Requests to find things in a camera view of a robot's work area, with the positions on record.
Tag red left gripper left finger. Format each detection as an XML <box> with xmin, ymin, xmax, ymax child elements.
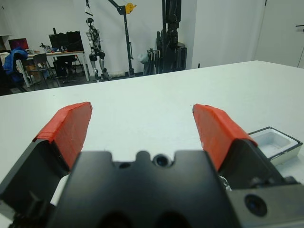
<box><xmin>0</xmin><ymin>101</ymin><xmax>93</xmax><ymax>215</ymax></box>

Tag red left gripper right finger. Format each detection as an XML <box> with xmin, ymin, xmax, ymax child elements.
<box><xmin>192</xmin><ymin>103</ymin><xmax>299</xmax><ymax>190</ymax></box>

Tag black office chair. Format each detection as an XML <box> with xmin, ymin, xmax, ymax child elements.
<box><xmin>52</xmin><ymin>56</ymin><xmax>76</xmax><ymax>78</ymax></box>

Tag grey chair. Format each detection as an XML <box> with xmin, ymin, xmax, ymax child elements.
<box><xmin>29</xmin><ymin>53</ymin><xmax>60</xmax><ymax>87</ymax></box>

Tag white desk with wooden top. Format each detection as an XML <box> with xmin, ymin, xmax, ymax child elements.
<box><xmin>26</xmin><ymin>50</ymin><xmax>91</xmax><ymax>82</ymax></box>

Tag blue jacket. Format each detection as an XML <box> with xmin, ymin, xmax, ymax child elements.
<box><xmin>2</xmin><ymin>47</ymin><xmax>29</xmax><ymax>83</ymax></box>

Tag black equipment case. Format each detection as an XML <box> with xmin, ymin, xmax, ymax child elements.
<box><xmin>66</xmin><ymin>31</ymin><xmax>84</xmax><ymax>52</ymax></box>

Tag black monitor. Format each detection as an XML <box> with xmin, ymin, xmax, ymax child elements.
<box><xmin>48</xmin><ymin>33</ymin><xmax>68</xmax><ymax>48</ymax></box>

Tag folded black tripods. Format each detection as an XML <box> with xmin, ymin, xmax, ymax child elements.
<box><xmin>143</xmin><ymin>47</ymin><xmax>163</xmax><ymax>76</ymax></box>

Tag tall black equipment stand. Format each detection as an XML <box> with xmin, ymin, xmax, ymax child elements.
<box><xmin>161</xmin><ymin>0</ymin><xmax>188</xmax><ymax>72</ymax></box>

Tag silver humanoid robot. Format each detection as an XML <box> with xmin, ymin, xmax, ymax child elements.
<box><xmin>85</xmin><ymin>18</ymin><xmax>107</xmax><ymax>83</ymax></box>

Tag monitor with red screen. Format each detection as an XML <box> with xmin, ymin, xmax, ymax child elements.
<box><xmin>8</xmin><ymin>38</ymin><xmax>29</xmax><ymax>51</ymax></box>

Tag black gantry stand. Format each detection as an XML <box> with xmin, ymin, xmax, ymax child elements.
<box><xmin>108</xmin><ymin>0</ymin><xmax>137</xmax><ymax>78</ymax></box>

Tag white-lined camera box base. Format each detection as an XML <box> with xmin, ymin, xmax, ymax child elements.
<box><xmin>247</xmin><ymin>126</ymin><xmax>304</xmax><ymax>164</ymax></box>

